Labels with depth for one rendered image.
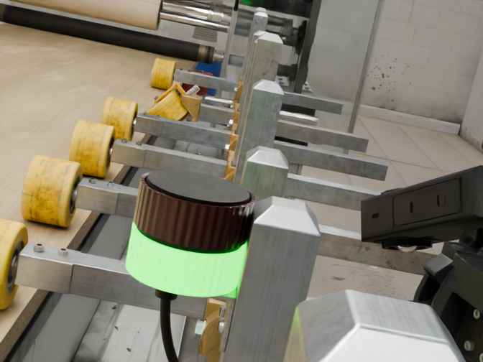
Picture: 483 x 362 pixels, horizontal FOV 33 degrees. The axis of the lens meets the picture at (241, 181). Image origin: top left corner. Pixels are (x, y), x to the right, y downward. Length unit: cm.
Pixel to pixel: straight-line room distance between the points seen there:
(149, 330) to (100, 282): 69
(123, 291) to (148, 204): 34
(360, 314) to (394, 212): 28
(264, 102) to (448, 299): 54
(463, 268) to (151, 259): 15
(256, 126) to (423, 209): 50
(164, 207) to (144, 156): 82
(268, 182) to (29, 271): 23
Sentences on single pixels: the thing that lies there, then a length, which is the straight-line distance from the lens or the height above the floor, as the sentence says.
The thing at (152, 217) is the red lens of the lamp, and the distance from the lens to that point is 40.
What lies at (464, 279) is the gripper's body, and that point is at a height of 112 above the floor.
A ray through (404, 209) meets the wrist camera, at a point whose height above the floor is 113.
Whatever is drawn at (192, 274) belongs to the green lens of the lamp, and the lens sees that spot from 40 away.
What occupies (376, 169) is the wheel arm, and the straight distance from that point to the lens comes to 148.
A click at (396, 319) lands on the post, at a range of 16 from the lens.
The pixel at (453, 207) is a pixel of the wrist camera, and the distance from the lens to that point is 40.
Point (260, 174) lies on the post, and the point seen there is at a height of 108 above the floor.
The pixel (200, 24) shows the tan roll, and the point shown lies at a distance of 300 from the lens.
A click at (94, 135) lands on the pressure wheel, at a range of 120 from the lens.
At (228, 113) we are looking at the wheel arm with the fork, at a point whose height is 96.
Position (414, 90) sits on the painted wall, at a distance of 949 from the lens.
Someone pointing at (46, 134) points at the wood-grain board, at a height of 90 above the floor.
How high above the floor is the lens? 123
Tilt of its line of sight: 14 degrees down
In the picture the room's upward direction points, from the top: 12 degrees clockwise
